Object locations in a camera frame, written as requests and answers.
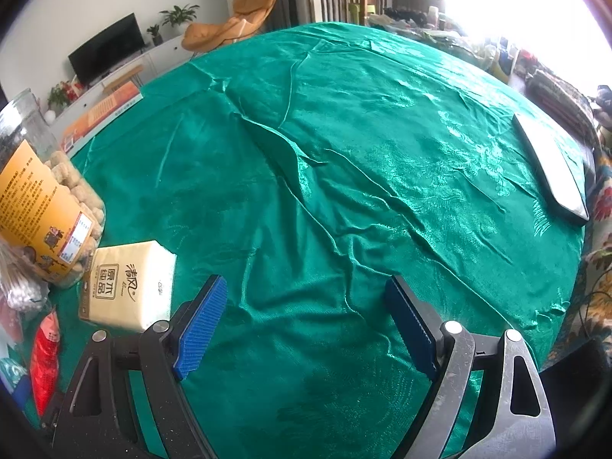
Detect white television cabinet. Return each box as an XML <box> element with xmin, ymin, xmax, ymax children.
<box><xmin>47</xmin><ymin>33</ymin><xmax>194</xmax><ymax>127</ymax></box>

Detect pile of assorted clutter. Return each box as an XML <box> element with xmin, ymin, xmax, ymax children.
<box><xmin>368</xmin><ymin>5</ymin><xmax>527</xmax><ymax>82</ymax></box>

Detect clear packet pink contents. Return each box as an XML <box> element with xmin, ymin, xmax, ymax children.
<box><xmin>0</xmin><ymin>303</ymin><xmax>24</xmax><ymax>345</ymax></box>

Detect large green potted plant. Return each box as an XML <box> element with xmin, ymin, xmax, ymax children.
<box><xmin>160</xmin><ymin>4</ymin><xmax>200</xmax><ymax>34</ymax></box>

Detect wooden crib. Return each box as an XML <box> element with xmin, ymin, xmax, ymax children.
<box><xmin>306</xmin><ymin>0</ymin><xmax>443</xmax><ymax>27</ymax></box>

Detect clear plastic jar orange label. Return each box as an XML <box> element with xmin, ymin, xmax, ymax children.
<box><xmin>0</xmin><ymin>88</ymin><xmax>107</xmax><ymax>290</ymax></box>

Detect tissue pack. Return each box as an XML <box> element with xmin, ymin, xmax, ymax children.
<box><xmin>79</xmin><ymin>240</ymin><xmax>177</xmax><ymax>333</ymax></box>

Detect blue striped pouch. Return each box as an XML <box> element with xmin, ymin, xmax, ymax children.
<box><xmin>0</xmin><ymin>358</ymin><xmax>27</xmax><ymax>386</ymax></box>

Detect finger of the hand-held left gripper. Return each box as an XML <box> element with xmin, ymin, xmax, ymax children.
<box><xmin>10</xmin><ymin>378</ymin><xmax>30</xmax><ymax>409</ymax></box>

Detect orange book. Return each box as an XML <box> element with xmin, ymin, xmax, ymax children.
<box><xmin>61</xmin><ymin>81</ymin><xmax>144</xmax><ymax>154</ymax></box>

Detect bushy potted plant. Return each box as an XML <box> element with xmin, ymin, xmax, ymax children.
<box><xmin>47</xmin><ymin>81</ymin><xmax>72</xmax><ymax>111</ymax></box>

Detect orange lounge chair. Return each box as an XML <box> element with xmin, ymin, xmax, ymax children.
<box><xmin>183</xmin><ymin>0</ymin><xmax>282</xmax><ymax>53</ymax></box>

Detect grey tablet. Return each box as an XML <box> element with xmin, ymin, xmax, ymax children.
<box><xmin>511</xmin><ymin>111</ymin><xmax>590</xmax><ymax>223</ymax></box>

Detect bag of cotton swabs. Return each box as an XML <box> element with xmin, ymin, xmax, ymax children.
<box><xmin>0</xmin><ymin>236</ymin><xmax>51</xmax><ymax>319</ymax></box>

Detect black television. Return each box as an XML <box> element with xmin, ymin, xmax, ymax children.
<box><xmin>68</xmin><ymin>13</ymin><xmax>146</xmax><ymax>86</ymax></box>

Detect red packet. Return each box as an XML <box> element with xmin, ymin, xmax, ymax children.
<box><xmin>29</xmin><ymin>308</ymin><xmax>62</xmax><ymax>417</ymax></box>

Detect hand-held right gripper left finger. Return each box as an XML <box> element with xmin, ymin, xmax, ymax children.
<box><xmin>45</xmin><ymin>275</ymin><xmax>229</xmax><ymax>459</ymax></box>

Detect floral patterned blanket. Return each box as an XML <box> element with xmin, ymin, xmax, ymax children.
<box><xmin>526</xmin><ymin>69</ymin><xmax>612</xmax><ymax>369</ymax></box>

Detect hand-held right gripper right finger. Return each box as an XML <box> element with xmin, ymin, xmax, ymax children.
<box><xmin>385</xmin><ymin>275</ymin><xmax>558</xmax><ymax>459</ymax></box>

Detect green satin tablecloth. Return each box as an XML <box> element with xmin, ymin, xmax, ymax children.
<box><xmin>21</xmin><ymin>21</ymin><xmax>596</xmax><ymax>459</ymax></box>

